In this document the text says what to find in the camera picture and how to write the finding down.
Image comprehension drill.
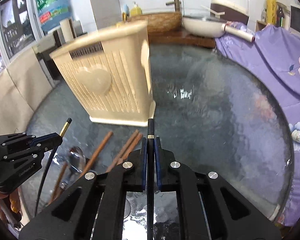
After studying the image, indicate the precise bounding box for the black gold-tipped chopstick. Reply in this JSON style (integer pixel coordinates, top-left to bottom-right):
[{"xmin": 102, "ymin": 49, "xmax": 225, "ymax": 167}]
[
  {"xmin": 147, "ymin": 119, "xmax": 155, "ymax": 240},
  {"xmin": 34, "ymin": 118, "xmax": 72, "ymax": 216}
]

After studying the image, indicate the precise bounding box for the brown wooden chopstick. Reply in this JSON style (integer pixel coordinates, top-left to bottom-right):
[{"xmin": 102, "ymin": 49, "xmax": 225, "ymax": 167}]
[
  {"xmin": 48, "ymin": 162, "xmax": 68, "ymax": 205},
  {"xmin": 79, "ymin": 131, "xmax": 113, "ymax": 179},
  {"xmin": 117, "ymin": 132, "xmax": 142, "ymax": 165},
  {"xmin": 106, "ymin": 129, "xmax": 139, "ymax": 172}
]

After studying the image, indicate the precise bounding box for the left hand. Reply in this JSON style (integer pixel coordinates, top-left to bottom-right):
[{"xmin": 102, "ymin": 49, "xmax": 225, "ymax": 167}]
[{"xmin": 0, "ymin": 189, "xmax": 21, "ymax": 229}]

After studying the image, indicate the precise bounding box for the large steel spoon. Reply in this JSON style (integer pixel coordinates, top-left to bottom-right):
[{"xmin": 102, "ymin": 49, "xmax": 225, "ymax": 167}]
[{"xmin": 59, "ymin": 146, "xmax": 86, "ymax": 190}]

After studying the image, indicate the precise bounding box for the beige curtain cloth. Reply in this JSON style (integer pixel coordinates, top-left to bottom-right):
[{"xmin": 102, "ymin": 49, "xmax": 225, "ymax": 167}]
[{"xmin": 0, "ymin": 48, "xmax": 52, "ymax": 135}]

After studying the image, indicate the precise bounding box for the cream plastic utensil holder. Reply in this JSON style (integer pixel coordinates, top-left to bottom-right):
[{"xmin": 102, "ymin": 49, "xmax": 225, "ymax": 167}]
[{"xmin": 50, "ymin": 21, "xmax": 156, "ymax": 127}]

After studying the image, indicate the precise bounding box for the water dispenser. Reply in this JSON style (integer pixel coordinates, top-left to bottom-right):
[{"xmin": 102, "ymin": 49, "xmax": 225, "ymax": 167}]
[{"xmin": 31, "ymin": 28, "xmax": 76, "ymax": 90}]

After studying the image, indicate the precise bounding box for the wooden counter shelf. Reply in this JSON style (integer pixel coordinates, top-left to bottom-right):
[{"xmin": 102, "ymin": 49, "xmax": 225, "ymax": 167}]
[{"xmin": 148, "ymin": 29, "xmax": 216, "ymax": 49}]

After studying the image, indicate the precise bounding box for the paper cup holder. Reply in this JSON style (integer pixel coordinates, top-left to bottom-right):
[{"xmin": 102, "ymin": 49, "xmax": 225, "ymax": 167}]
[{"xmin": 59, "ymin": 18, "xmax": 87, "ymax": 43}]

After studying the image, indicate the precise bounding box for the woven wooden basin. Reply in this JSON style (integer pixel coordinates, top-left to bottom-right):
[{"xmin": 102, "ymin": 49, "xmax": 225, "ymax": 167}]
[{"xmin": 127, "ymin": 12, "xmax": 182, "ymax": 33}]

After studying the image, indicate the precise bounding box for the blue water bottle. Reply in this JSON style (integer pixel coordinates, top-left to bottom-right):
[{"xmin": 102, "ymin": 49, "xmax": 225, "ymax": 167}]
[{"xmin": 36, "ymin": 0, "xmax": 72, "ymax": 33}]

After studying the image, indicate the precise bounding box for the yellow soap bottle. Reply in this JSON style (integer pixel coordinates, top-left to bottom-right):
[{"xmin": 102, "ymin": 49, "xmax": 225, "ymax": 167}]
[{"xmin": 129, "ymin": 2, "xmax": 142, "ymax": 17}]

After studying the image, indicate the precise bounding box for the brass faucet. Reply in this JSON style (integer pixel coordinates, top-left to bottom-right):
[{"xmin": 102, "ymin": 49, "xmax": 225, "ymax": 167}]
[{"xmin": 165, "ymin": 0, "xmax": 181, "ymax": 12}]

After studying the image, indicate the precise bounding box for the purple floral cloth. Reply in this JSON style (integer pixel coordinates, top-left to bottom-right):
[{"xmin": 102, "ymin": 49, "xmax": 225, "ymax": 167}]
[{"xmin": 216, "ymin": 24, "xmax": 300, "ymax": 226}]

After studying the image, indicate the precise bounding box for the dark glass bottle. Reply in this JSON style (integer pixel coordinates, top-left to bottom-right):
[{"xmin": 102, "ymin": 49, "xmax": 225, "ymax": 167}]
[{"xmin": 276, "ymin": 3, "xmax": 285, "ymax": 28}]

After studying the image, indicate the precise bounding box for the yellow roll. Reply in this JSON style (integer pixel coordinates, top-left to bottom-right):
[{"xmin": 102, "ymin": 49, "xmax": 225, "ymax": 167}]
[{"xmin": 266, "ymin": 0, "xmax": 277, "ymax": 25}]

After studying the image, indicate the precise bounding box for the white pan with handle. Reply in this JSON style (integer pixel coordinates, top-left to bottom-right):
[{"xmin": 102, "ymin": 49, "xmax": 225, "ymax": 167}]
[{"xmin": 183, "ymin": 16, "xmax": 255, "ymax": 42}]

